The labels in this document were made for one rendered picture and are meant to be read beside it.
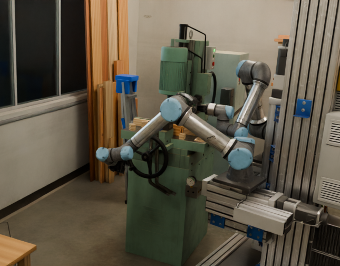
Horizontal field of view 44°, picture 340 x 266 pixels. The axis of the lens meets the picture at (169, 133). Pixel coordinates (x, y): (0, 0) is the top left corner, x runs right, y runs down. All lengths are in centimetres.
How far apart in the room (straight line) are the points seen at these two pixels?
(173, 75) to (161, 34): 265
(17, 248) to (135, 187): 103
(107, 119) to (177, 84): 162
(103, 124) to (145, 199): 151
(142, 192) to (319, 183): 121
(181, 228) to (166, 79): 100
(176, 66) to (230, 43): 243
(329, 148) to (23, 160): 250
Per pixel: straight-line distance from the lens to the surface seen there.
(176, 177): 275
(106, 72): 449
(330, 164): 222
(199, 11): 519
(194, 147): 264
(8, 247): 220
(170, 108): 208
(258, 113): 270
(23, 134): 367
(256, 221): 214
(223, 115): 248
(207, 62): 299
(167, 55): 271
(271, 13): 502
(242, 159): 208
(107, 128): 424
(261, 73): 249
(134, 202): 295
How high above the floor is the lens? 159
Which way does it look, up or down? 14 degrees down
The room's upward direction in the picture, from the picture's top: 4 degrees clockwise
